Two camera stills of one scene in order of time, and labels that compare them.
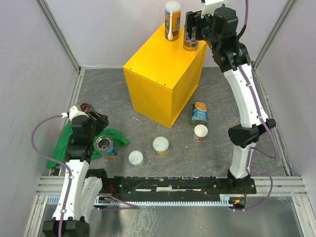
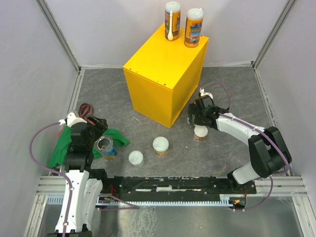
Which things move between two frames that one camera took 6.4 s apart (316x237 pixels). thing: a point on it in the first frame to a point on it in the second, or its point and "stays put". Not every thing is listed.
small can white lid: (200, 132) stays put
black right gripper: (192, 19) to (192, 109)
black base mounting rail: (115, 187) stays put
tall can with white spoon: (173, 14) stays put
